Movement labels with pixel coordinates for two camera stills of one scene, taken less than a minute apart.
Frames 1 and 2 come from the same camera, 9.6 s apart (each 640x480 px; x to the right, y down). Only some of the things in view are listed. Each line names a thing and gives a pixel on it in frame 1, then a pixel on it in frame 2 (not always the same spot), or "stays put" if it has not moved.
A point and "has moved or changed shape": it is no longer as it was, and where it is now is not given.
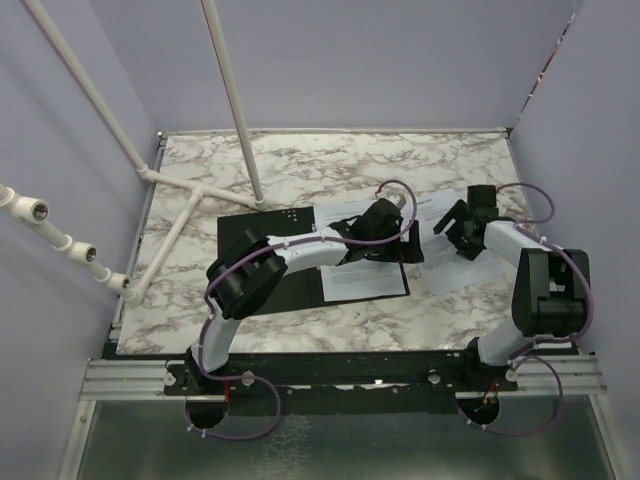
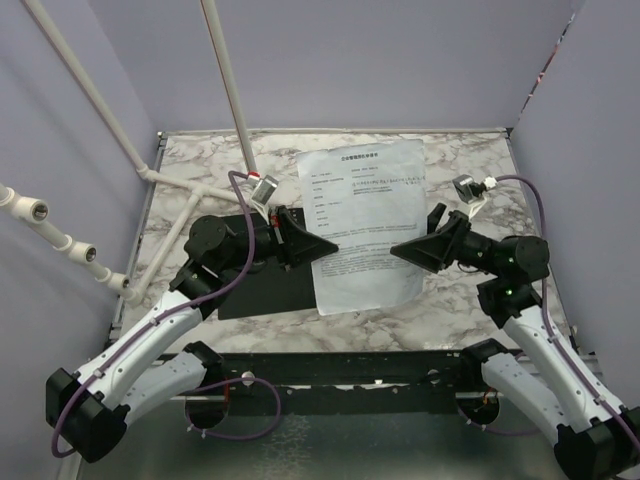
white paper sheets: (445, 269) has moved or changed shape
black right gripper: (467, 250) → (423, 250)
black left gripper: (406, 252) → (293, 244)
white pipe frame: (32, 210) stays put
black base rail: (344, 383) stays put
